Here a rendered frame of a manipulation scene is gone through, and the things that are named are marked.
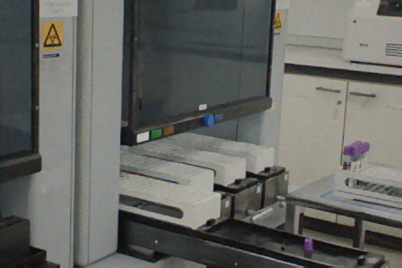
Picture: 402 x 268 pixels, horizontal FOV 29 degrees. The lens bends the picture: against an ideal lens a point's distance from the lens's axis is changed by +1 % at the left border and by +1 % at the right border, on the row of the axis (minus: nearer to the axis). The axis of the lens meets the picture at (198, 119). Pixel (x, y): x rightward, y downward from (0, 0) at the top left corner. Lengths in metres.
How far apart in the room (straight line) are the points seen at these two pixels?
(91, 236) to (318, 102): 2.53
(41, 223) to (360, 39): 2.64
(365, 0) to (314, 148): 0.78
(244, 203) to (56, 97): 0.64
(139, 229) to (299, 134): 2.48
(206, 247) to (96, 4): 0.50
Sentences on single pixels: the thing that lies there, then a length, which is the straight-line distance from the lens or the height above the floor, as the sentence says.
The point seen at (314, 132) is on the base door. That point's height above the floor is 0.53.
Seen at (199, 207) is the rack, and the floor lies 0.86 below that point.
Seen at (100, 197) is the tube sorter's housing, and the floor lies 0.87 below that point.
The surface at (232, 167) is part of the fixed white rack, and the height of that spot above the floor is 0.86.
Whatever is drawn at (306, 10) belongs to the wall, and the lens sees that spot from 4.60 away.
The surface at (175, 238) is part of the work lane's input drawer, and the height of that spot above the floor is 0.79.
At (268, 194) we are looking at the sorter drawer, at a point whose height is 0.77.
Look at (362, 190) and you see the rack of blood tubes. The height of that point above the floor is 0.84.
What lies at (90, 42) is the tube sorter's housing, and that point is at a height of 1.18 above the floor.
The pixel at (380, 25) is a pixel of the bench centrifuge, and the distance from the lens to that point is 3.77.
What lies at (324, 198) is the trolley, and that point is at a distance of 1.76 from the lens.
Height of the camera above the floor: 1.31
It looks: 11 degrees down
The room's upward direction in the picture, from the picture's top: 3 degrees clockwise
